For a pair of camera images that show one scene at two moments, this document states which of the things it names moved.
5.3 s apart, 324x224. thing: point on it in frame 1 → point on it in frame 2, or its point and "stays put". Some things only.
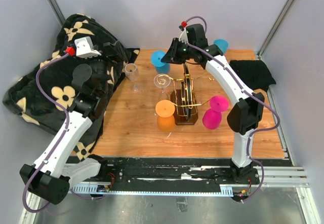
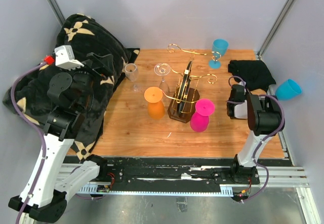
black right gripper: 171,56 → 245,94
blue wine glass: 223,44 stays put
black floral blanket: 42,96 stays put
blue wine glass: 161,68 → 288,90
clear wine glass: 132,73 stays put
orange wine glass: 165,110 → 156,106
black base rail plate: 168,175 stays put
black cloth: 252,73 stays put
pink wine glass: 211,117 → 200,119
